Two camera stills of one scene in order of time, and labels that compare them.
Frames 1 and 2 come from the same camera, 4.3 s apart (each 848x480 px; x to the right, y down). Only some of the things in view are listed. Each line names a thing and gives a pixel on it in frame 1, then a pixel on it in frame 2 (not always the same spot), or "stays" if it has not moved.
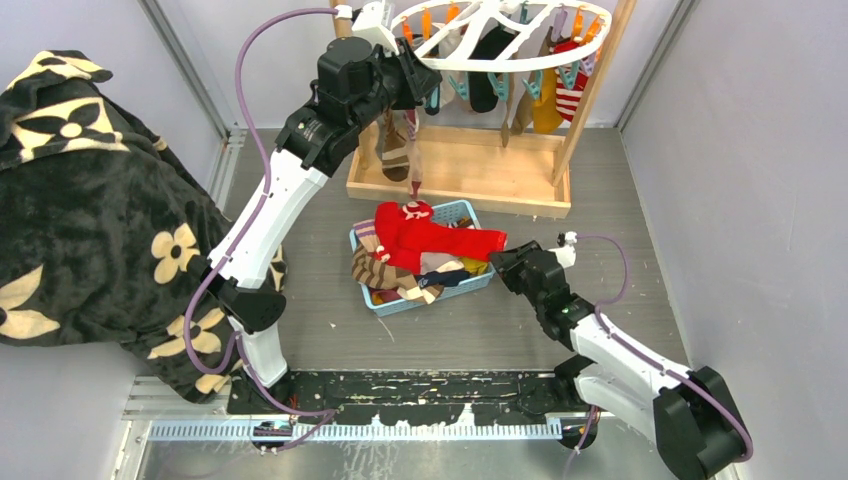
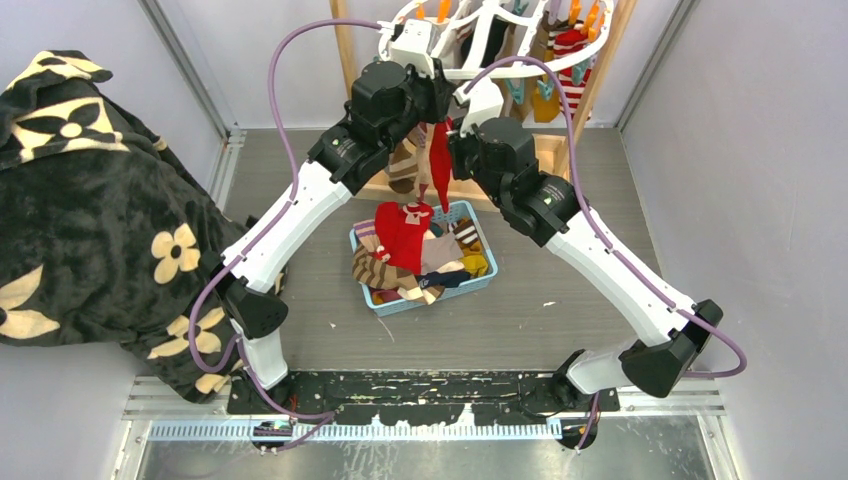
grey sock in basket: (430, 261) stays
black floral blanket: (98, 221) stays
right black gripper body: (518, 281) → (465, 157)
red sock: (406, 238) → (440, 159)
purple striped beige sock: (367, 235) stays
